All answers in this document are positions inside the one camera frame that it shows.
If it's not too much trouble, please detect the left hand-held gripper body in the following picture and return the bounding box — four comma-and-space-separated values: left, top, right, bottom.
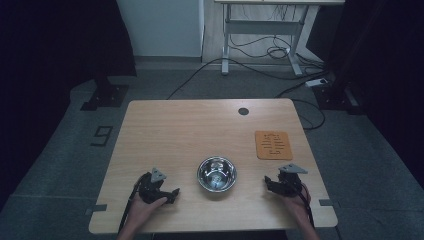
137, 167, 173, 205

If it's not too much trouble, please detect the grey tape strip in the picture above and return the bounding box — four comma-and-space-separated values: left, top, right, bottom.
84, 203, 109, 216
318, 198, 340, 208

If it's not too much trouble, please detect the looped black floor cable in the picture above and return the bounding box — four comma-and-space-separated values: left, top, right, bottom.
274, 79, 327, 131

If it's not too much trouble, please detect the white panel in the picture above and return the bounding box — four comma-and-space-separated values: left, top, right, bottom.
116, 0, 205, 58

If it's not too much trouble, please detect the orange square mat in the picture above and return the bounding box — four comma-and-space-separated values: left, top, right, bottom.
254, 130, 294, 161

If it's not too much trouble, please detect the dark curtain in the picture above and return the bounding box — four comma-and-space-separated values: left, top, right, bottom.
306, 0, 424, 189

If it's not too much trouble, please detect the white power strip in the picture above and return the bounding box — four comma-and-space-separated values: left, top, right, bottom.
304, 77, 330, 89

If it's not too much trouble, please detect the stainless steel bowl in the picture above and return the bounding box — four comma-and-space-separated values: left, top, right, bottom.
196, 155, 238, 194

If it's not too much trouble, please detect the tangle of black cables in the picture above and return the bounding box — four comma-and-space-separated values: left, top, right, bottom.
229, 4, 303, 62

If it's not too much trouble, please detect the white desk frame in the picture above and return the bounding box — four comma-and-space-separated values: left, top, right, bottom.
214, 0, 346, 77

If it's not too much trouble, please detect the long black floor cable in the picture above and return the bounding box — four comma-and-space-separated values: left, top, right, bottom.
166, 57, 330, 101

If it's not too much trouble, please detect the person's left hand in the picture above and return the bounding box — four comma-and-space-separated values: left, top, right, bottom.
127, 196, 168, 232

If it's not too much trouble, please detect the black stand base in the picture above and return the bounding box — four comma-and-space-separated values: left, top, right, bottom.
312, 82, 365, 116
80, 75, 130, 112

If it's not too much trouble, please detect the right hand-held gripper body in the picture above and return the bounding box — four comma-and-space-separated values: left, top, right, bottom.
273, 163, 309, 198

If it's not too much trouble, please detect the right hand-held gripper black cable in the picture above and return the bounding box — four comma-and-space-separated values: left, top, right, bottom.
298, 181, 316, 229

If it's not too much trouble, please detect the person's right hand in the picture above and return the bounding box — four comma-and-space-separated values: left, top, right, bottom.
280, 189, 313, 218

